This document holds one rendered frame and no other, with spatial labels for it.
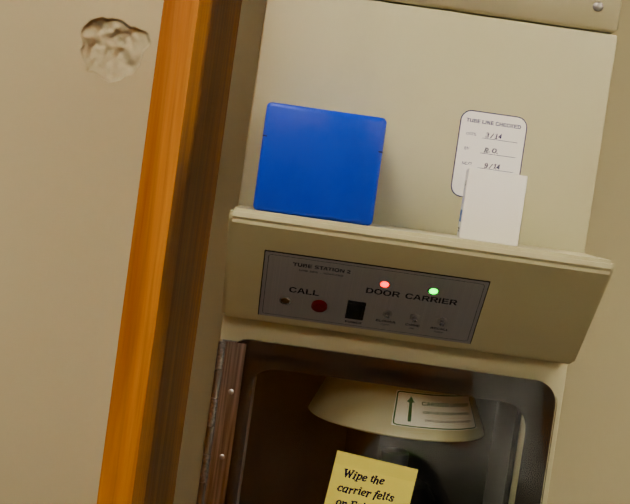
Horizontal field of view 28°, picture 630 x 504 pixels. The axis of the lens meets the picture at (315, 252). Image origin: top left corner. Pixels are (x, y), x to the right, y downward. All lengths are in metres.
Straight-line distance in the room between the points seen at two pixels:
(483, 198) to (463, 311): 0.10
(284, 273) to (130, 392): 0.16
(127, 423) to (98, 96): 0.62
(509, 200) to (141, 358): 0.34
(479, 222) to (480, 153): 0.10
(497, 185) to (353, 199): 0.13
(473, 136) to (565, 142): 0.08
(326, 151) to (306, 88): 0.12
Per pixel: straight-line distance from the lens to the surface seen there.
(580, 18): 1.18
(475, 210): 1.07
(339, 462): 1.16
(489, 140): 1.16
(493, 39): 1.16
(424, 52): 1.15
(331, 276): 1.07
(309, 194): 1.04
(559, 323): 1.11
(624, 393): 1.65
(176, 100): 1.06
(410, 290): 1.07
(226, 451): 1.16
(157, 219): 1.06
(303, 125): 1.04
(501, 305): 1.09
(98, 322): 1.61
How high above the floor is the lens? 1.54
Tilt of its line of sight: 3 degrees down
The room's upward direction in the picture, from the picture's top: 8 degrees clockwise
